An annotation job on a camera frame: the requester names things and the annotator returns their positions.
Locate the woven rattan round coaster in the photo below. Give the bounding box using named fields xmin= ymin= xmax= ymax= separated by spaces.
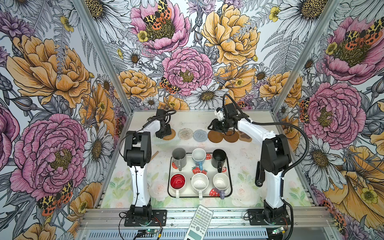
xmin=163 ymin=129 xmax=176 ymax=141

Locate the white woven round coaster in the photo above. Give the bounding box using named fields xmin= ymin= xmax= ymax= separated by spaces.
xmin=178 ymin=128 xmax=194 ymax=141

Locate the brown round wooden coaster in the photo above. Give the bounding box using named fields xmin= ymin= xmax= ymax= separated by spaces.
xmin=224 ymin=131 xmax=239 ymax=143

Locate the blue grey fabric coaster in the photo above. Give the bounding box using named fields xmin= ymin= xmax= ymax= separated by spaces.
xmin=193 ymin=130 xmax=208 ymax=143

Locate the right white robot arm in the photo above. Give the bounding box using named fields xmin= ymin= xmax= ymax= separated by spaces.
xmin=208 ymin=104 xmax=292 ymax=225

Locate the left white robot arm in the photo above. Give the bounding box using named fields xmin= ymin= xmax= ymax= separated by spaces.
xmin=122 ymin=109 xmax=176 ymax=221

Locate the paw print cork coaster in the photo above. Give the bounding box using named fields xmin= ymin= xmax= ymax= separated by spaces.
xmin=238 ymin=131 xmax=252 ymax=143

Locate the wooden stick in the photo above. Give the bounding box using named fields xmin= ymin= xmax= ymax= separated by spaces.
xmin=151 ymin=151 xmax=159 ymax=160

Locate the grey mug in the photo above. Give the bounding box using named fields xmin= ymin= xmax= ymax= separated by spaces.
xmin=172 ymin=148 xmax=187 ymax=172

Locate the black mug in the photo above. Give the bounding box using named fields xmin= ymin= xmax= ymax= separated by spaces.
xmin=211 ymin=149 xmax=227 ymax=173

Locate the blue white mug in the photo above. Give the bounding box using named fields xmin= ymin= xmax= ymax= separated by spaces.
xmin=192 ymin=148 xmax=207 ymax=171

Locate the red mug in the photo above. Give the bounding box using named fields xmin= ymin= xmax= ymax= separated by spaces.
xmin=170 ymin=174 xmax=186 ymax=199

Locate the strawberry print serving tray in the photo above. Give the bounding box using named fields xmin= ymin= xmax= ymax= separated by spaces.
xmin=168 ymin=153 xmax=233 ymax=200

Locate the purple white mug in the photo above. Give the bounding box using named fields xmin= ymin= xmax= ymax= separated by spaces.
xmin=213 ymin=173 xmax=230 ymax=200

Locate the white calculator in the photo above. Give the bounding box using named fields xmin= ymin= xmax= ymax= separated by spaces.
xmin=184 ymin=205 xmax=214 ymax=240

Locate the left green circuit board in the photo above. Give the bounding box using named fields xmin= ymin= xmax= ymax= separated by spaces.
xmin=135 ymin=229 xmax=161 ymax=238

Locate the green circuit board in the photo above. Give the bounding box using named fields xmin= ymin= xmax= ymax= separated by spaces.
xmin=271 ymin=227 xmax=286 ymax=235
xmin=135 ymin=229 xmax=161 ymax=238

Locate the right green circuit board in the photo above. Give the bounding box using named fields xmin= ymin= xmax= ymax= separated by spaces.
xmin=271 ymin=227 xmax=286 ymax=235

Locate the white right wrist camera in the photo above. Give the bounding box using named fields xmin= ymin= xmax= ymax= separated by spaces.
xmin=215 ymin=108 xmax=225 ymax=121

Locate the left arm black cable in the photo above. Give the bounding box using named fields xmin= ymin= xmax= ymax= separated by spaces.
xmin=118 ymin=109 xmax=178 ymax=240

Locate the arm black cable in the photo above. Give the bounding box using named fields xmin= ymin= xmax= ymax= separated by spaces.
xmin=221 ymin=93 xmax=310 ymax=240
xmin=118 ymin=109 xmax=178 ymax=240

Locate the black handle tool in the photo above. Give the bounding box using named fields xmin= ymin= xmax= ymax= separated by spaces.
xmin=255 ymin=162 xmax=265 ymax=188

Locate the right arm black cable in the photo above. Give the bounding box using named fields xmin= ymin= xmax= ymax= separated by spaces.
xmin=221 ymin=93 xmax=310 ymax=240

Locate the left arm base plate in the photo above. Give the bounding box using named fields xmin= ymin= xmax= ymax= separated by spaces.
xmin=124 ymin=210 xmax=168 ymax=227

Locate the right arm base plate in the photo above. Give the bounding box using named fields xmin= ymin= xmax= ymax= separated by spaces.
xmin=245 ymin=208 xmax=291 ymax=226

